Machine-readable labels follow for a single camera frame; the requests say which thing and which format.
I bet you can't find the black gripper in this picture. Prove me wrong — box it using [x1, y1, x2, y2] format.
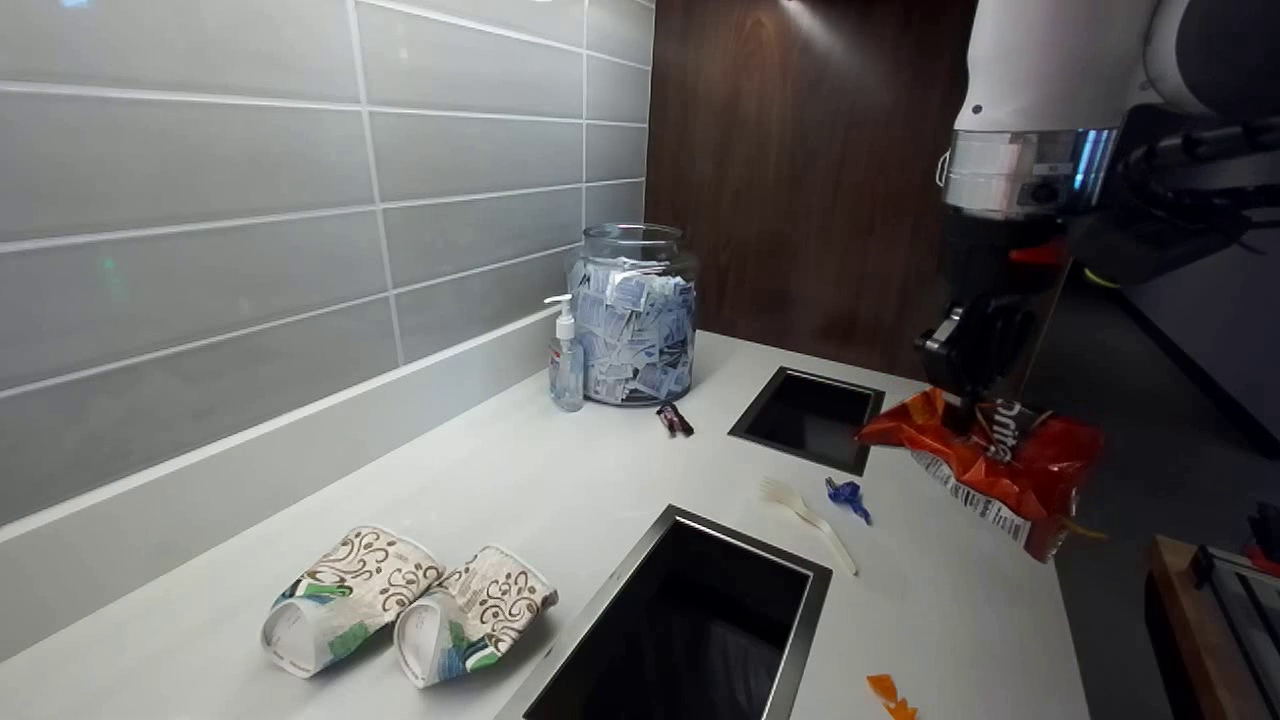
[922, 209, 1080, 421]

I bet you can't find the red Doritos chip bag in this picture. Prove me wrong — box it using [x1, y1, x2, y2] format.
[855, 385, 1111, 567]

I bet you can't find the large steel-framed counter bin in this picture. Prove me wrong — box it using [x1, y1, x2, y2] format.
[494, 500, 836, 720]

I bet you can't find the blue crumpled wrapper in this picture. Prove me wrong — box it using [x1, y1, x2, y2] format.
[820, 473, 878, 529]

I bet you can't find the wooden side table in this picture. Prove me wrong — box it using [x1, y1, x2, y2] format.
[1145, 533, 1280, 720]

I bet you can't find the brown Snickers candy bar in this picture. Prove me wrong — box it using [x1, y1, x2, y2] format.
[648, 398, 699, 444]

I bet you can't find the grey metal rack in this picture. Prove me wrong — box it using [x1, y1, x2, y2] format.
[1197, 536, 1280, 676]

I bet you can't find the glass jar with blue packets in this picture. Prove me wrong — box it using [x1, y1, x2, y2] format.
[569, 219, 702, 409]

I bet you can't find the clear pump sanitizer bottle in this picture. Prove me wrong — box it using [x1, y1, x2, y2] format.
[541, 292, 590, 417]

